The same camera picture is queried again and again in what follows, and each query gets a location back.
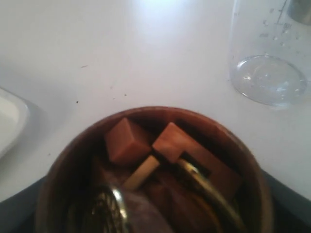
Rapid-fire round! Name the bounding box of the stainless steel cup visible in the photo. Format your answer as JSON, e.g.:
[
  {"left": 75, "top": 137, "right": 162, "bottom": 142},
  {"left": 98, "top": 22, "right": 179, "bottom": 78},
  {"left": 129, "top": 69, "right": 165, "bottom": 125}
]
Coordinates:
[{"left": 288, "top": 0, "right": 311, "bottom": 26}]

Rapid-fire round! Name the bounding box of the brown wooden cup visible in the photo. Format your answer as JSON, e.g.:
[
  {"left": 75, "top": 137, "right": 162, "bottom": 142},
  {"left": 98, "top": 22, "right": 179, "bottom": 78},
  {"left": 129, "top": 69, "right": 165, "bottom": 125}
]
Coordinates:
[{"left": 35, "top": 106, "right": 274, "bottom": 233}]

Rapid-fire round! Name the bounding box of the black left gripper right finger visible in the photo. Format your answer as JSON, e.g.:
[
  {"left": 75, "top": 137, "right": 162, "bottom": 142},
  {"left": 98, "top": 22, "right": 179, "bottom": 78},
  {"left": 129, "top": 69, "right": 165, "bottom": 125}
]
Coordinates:
[{"left": 263, "top": 171, "right": 311, "bottom": 233}]

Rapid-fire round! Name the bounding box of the white rectangular tray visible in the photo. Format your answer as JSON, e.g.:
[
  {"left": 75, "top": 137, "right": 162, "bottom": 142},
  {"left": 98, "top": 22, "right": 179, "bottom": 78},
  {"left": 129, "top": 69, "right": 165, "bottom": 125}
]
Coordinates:
[{"left": 0, "top": 89, "right": 30, "bottom": 157}]

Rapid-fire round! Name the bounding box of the silver metal ring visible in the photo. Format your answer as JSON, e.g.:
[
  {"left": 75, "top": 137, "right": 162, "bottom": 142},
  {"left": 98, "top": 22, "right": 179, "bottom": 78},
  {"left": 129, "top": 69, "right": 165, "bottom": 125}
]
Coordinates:
[{"left": 91, "top": 185, "right": 129, "bottom": 233}]

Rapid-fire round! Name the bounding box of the brown wooden cube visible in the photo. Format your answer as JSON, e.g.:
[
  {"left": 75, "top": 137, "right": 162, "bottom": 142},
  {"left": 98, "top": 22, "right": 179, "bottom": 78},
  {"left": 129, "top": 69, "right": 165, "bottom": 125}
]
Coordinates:
[{"left": 104, "top": 118, "right": 155, "bottom": 166}]

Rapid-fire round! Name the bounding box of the pale wooden stick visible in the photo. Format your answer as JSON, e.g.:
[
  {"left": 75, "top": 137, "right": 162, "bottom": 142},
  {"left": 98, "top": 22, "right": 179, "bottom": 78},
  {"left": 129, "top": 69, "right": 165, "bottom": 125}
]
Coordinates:
[{"left": 122, "top": 155, "right": 160, "bottom": 191}]

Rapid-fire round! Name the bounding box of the clear plastic shaker cup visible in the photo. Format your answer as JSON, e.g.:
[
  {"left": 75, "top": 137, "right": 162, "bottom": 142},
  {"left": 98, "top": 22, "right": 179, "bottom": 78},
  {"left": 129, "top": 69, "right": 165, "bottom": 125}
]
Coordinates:
[{"left": 229, "top": 0, "right": 311, "bottom": 105}]

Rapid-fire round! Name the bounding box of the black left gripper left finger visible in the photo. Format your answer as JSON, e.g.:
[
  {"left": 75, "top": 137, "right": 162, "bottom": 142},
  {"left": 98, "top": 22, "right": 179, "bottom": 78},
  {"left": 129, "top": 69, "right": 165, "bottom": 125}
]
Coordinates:
[{"left": 0, "top": 177, "right": 45, "bottom": 233}]

